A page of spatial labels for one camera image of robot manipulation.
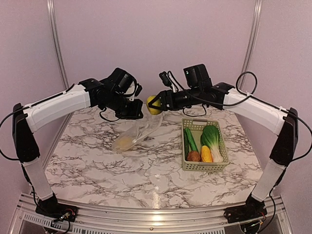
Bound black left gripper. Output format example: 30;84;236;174
102;91;143;119

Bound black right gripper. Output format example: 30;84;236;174
149;86;203;111

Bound yellow green lime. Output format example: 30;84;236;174
146;95;162;116

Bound clear zip top bag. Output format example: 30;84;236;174
112;114;163;153

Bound green white bok choy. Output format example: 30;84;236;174
200;125;223;163

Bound yellow orange mango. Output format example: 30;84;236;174
201;145;213;163

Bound yellow lemon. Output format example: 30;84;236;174
116;136;133;151

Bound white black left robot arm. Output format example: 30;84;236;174
12;68;143;218

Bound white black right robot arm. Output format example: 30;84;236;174
147;64;298;223

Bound pale green perforated basket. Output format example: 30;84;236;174
182;118;229;172

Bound dark green cucumber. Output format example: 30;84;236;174
183;128;190;160

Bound light green leafy vegetable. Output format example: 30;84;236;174
184;128;198;152

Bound brown potato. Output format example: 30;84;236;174
186;151;201;162

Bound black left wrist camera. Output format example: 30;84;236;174
132;83;142;100

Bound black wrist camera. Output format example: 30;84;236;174
132;83;142;100
159;71;172;88

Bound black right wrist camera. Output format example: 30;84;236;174
159;71;172;88

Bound left aluminium corner post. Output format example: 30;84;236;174
47;0;69;88

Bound aluminium corner post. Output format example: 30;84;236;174
47;0;69;88
240;0;264;73

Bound right aluminium corner post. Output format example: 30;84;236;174
240;0;264;73

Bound aluminium front frame rail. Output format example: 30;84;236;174
8;194;293;234

